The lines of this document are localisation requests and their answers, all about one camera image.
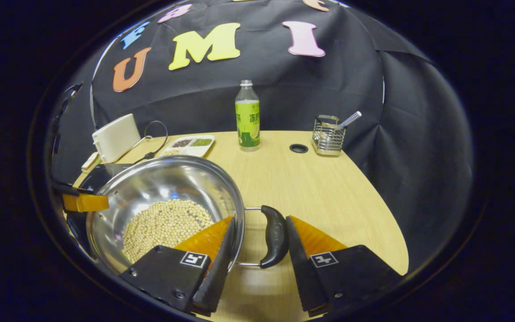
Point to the sandwich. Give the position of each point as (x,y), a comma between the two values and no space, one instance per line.
(90,161)

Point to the white toaster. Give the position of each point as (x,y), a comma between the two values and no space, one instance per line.
(114,136)

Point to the green label drink bottle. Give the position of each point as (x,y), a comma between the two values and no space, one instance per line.
(247,120)

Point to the stainless steel pot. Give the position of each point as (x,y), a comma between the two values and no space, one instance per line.
(159,179)

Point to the pile of soybeans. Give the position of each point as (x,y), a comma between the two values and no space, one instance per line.
(163,223)

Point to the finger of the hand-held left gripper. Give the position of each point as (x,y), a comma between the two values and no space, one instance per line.
(85,202)

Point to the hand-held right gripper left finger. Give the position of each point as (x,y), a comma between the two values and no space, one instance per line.
(221,277)

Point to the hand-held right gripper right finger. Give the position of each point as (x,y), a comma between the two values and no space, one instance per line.
(297,277)

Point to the white divided grain tray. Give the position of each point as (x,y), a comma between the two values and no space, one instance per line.
(190,145)

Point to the black backdrop cloth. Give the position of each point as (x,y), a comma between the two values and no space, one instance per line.
(284,89)

